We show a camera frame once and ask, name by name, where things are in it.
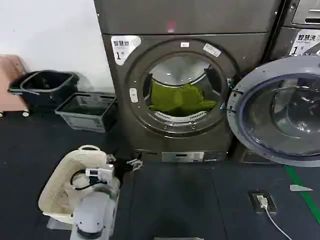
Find grey plastic crate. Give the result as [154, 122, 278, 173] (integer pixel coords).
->
[54, 91, 119, 134]

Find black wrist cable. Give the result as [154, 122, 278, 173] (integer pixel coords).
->
[69, 170, 99, 191]

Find round glass dryer door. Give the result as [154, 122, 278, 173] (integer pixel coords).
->
[225, 55, 320, 168]

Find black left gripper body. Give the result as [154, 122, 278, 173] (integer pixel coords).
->
[112, 158, 131, 180]

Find white floor tape piece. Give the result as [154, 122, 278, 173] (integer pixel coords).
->
[289, 184, 314, 193]

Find grey machine with closed panel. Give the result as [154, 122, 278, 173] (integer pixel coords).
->
[264, 0, 320, 64]

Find green garment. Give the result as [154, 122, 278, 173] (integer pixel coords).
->
[149, 80, 217, 118]

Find white power cable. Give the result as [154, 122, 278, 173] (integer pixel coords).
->
[256, 194, 299, 240]

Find black floor socket box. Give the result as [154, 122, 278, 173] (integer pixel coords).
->
[247, 190, 279, 215]

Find grey dryer with open drum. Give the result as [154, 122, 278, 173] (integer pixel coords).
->
[93, 0, 284, 164]

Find black plastic bin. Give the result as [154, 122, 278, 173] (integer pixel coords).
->
[7, 70, 80, 114]

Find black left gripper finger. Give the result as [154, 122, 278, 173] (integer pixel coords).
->
[128, 164, 144, 174]
[126, 153, 144, 167]

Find cream perforated laundry basket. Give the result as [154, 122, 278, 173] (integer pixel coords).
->
[38, 144, 121, 224]

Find green floor tape strip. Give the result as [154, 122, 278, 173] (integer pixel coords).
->
[284, 165, 320, 226]

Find white numbered dryer sticker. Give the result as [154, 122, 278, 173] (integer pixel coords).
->
[110, 35, 142, 67]

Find pink wheeled cart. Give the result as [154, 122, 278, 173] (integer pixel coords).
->
[0, 55, 31, 119]

